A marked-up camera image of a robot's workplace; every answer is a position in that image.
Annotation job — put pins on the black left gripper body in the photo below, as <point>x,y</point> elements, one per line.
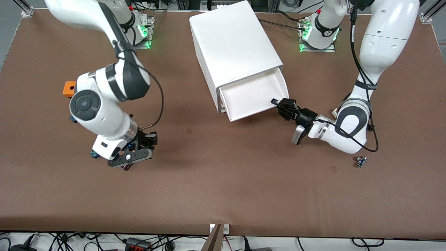
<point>307,116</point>

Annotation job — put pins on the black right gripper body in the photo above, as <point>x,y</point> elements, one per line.
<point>143,138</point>

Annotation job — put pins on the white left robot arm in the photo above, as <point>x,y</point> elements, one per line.
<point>383,42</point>

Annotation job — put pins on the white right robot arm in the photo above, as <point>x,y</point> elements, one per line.
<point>104,90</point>

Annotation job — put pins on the purple cylindrical capacitor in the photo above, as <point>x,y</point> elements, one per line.
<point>127,167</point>

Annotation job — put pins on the small blue electronic component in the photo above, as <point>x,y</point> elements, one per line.
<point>360,161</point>

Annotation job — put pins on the black power strip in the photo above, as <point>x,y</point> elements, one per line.
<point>137,244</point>

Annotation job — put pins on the green push button switch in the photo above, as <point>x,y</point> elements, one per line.
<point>93,154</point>

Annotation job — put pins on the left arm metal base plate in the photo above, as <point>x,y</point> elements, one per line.
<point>303,48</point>

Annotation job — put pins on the red push button switch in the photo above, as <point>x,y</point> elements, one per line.
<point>71,119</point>

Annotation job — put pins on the orange button enclosure box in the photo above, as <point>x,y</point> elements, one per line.
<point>68,89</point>

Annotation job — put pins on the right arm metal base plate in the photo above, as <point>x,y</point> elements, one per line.
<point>148,35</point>

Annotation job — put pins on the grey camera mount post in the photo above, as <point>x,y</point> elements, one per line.
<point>213,240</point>

